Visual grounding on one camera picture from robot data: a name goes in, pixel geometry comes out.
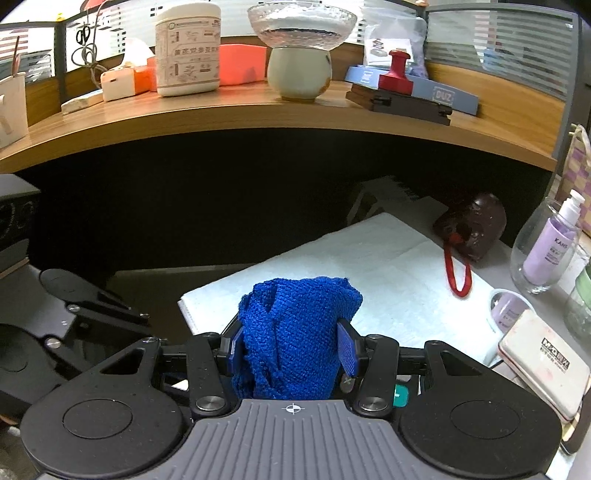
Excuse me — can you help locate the green lidded glass jar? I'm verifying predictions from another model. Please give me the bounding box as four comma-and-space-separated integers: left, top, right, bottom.
563, 265, 591, 349

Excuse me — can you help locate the clear glass bowl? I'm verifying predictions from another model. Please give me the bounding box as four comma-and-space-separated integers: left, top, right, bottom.
247, 1, 358, 51

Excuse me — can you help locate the small round mirror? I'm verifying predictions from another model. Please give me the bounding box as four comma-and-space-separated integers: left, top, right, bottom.
488, 288, 534, 334

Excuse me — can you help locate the wooden desk shelf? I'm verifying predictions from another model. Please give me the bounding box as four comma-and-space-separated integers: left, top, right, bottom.
0, 78, 561, 174

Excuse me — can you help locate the striped glass partition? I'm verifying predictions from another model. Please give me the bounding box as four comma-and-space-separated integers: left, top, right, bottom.
0, 0, 583, 112

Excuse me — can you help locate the black device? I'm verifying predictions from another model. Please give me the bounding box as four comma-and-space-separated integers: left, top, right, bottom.
0, 173, 42, 278

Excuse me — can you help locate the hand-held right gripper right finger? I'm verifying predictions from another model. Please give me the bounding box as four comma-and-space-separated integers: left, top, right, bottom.
336, 319, 498, 416

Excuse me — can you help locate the orange box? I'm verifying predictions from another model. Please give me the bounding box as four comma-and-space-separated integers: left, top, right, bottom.
134, 44, 269, 93

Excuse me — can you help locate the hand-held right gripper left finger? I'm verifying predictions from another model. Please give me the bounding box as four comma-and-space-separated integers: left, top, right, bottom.
88, 330, 247, 416

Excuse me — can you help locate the stemless clear glass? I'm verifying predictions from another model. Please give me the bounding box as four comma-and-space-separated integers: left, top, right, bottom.
510, 196, 583, 295

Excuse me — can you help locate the purple lotion pump bottle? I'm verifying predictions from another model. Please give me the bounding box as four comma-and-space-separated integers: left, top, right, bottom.
523, 189, 585, 288

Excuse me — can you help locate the white ink pad case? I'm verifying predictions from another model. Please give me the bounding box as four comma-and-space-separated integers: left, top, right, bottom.
498, 308, 583, 423

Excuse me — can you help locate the white mug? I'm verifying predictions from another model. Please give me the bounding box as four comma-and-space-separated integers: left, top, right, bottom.
0, 71, 29, 149

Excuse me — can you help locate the blue flat box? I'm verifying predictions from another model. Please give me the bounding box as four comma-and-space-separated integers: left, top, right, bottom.
344, 65, 480, 116

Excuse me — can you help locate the dark brown pouch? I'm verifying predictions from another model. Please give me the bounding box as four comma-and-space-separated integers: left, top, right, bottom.
433, 191, 507, 298

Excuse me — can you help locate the red handled stamp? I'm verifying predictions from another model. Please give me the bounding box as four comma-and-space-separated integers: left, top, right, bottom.
379, 50, 414, 95

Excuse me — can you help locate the blue knitted cloth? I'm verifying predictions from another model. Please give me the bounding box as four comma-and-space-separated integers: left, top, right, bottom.
231, 276, 364, 400

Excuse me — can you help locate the white tissue box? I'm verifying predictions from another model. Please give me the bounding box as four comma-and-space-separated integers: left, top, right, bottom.
99, 39, 155, 102

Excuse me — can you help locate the clear plastic bag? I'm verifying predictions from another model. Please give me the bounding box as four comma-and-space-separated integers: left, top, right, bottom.
363, 17, 428, 79

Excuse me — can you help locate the checkered tote bag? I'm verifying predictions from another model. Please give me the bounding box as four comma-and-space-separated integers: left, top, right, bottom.
561, 124, 591, 204

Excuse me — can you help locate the white printed canister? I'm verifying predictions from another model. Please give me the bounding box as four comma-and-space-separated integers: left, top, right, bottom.
154, 2, 222, 97

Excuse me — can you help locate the light blue towel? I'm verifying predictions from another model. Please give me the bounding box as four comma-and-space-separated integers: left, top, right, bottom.
178, 211, 504, 370

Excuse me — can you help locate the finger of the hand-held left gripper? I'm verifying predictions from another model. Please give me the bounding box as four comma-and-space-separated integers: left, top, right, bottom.
46, 323, 156, 371
67, 284, 151, 326

